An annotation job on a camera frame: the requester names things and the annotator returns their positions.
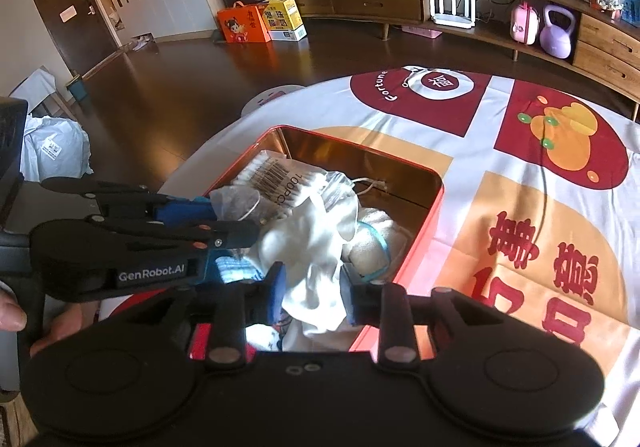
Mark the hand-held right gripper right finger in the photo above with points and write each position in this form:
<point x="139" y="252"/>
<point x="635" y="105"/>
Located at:
<point x="351" y="302"/>

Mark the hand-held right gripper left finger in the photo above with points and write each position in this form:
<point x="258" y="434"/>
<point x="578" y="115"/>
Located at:
<point x="277" y="294"/>

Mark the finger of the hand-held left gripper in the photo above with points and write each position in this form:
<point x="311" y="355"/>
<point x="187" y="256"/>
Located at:
<point x="185" y="212"/>
<point x="235" y="234"/>

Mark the blue face mask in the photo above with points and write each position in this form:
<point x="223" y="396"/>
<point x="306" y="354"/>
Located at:
<point x="237" y="267"/>

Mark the light blue hair band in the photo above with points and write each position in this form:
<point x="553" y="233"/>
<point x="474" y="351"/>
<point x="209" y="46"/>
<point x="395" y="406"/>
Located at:
<point x="386" y="252"/>

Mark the cotton swab pack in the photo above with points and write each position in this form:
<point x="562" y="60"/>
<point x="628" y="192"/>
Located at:
<point x="280" y="177"/>

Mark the red gold-lined tin box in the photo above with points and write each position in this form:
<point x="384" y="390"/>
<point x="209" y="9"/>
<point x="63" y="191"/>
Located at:
<point x="400" y="182"/>

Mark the person's left hand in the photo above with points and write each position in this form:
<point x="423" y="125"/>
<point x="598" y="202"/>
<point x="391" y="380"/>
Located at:
<point x="60" y="329"/>

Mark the white printed cloth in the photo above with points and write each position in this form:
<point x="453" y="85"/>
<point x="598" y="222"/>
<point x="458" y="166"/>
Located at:
<point x="260" y="337"/>

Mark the white plastic sack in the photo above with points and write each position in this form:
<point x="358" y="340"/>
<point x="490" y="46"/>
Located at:
<point x="55" y="149"/>

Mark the grey trash bin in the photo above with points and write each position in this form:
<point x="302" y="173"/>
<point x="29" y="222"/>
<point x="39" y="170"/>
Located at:
<point x="77" y="89"/>

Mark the orange gift box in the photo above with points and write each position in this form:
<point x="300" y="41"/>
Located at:
<point x="242" y="24"/>

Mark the yellow milk carton box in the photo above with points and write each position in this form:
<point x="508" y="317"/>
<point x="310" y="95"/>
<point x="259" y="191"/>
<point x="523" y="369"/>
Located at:
<point x="282" y="19"/>

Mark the brown door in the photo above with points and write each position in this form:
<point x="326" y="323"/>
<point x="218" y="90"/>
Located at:
<point x="75" y="22"/>

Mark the pink flat box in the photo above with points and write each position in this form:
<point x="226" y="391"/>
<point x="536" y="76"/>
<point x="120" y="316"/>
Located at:
<point x="420" y="31"/>

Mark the white router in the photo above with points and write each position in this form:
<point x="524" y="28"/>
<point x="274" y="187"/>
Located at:
<point x="452" y="9"/>

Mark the pink toy case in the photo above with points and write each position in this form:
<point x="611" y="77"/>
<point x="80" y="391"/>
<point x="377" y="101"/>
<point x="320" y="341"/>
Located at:
<point x="525" y="24"/>

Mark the purple kettlebell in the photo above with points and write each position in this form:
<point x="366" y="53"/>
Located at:
<point x="557" y="34"/>

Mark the wooden TV cabinet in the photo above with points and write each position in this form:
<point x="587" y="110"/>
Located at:
<point x="600" y="42"/>

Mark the blue bottle pack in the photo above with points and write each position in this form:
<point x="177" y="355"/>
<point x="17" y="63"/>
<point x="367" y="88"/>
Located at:
<point x="631" y="7"/>

